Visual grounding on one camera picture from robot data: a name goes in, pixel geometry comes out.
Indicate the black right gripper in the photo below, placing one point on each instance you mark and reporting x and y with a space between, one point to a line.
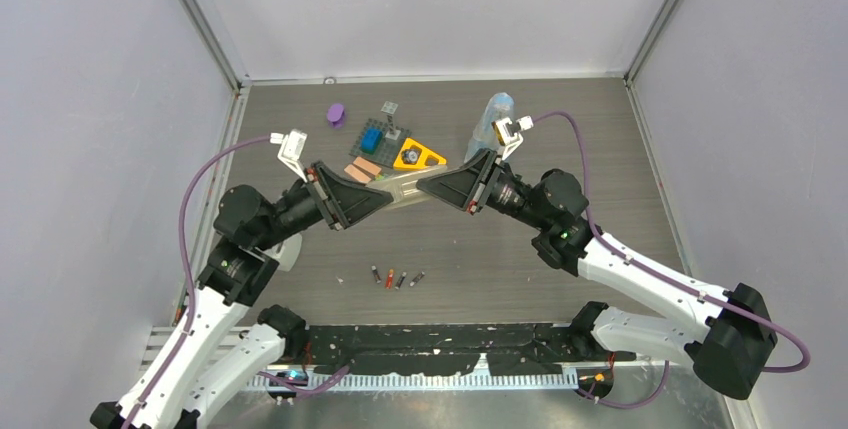
468 186

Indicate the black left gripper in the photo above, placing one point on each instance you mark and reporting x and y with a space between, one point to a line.
345 201

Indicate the white remote control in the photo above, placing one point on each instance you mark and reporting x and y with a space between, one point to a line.
403 186

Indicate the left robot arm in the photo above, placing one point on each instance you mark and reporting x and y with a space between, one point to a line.
182 388

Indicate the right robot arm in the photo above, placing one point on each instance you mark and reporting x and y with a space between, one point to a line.
722 335

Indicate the tan wooden block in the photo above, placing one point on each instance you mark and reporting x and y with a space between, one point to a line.
367 167
357 174

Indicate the grey building brick plate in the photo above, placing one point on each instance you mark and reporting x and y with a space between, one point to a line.
388 149

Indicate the blue building brick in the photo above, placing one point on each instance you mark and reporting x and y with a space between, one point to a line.
371 140

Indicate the blue translucent metronome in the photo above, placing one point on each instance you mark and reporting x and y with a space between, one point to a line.
500 105

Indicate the purple cap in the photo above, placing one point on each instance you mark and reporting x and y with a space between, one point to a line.
336 115

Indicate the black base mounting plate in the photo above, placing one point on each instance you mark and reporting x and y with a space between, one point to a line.
447 350

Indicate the grey brick post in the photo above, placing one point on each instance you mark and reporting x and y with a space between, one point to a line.
392 131

